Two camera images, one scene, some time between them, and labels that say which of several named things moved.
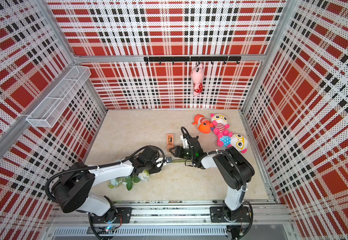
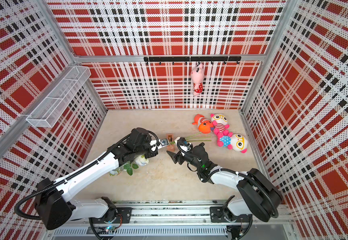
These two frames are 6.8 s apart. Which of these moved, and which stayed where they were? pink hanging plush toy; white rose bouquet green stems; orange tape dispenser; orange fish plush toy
Moved: white rose bouquet green stems
Stayed: pink hanging plush toy; orange tape dispenser; orange fish plush toy
